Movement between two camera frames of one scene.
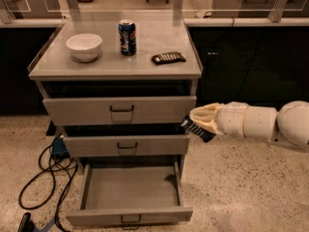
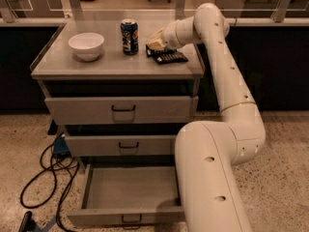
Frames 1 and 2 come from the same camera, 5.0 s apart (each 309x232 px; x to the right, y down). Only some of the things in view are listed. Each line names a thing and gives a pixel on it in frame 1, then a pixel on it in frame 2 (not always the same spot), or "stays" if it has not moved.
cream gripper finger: [210, 126] to [155, 45]
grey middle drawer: [120, 146] stays
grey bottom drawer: [130, 194] stays
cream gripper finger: [210, 111] to [156, 36]
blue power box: [60, 149] stays
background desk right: [260, 1] stays
